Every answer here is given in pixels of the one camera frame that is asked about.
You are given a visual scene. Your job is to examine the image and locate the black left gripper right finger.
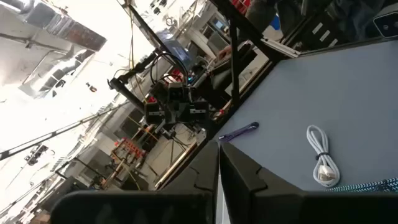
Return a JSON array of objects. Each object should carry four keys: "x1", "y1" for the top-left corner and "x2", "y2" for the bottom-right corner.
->
[{"x1": 219, "y1": 142, "x2": 301, "y2": 200}]

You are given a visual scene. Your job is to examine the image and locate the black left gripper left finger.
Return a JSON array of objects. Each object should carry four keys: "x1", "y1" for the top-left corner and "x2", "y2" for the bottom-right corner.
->
[{"x1": 161, "y1": 140, "x2": 220, "y2": 192}]

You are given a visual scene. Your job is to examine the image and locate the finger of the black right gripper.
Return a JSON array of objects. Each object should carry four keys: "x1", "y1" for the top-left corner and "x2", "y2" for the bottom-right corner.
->
[
  {"x1": 177, "y1": 102, "x2": 191, "y2": 124},
  {"x1": 164, "y1": 102, "x2": 178, "y2": 124}
]

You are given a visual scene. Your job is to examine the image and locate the purple USB-C cable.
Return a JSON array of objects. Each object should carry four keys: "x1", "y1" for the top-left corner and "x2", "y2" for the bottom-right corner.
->
[{"x1": 218, "y1": 121, "x2": 260, "y2": 142}]

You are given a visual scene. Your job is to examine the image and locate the teal braided USB-C cable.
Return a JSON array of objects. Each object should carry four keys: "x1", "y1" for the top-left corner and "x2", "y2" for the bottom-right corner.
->
[{"x1": 325, "y1": 177, "x2": 398, "y2": 193}]

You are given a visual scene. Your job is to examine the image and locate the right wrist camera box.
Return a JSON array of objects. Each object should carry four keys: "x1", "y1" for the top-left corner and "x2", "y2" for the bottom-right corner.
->
[{"x1": 167, "y1": 82, "x2": 190, "y2": 102}]

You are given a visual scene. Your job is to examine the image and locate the black metal rig frame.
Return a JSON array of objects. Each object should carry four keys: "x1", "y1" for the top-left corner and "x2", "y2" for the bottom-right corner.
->
[{"x1": 126, "y1": 0, "x2": 398, "y2": 190}]

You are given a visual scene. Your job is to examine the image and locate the white USB-C cable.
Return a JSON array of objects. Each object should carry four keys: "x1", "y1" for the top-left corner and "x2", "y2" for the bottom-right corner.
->
[{"x1": 306, "y1": 124, "x2": 341, "y2": 188}]

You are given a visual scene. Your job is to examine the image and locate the grey camera box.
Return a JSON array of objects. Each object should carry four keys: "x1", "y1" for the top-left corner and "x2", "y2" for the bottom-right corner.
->
[{"x1": 373, "y1": 2, "x2": 398, "y2": 40}]

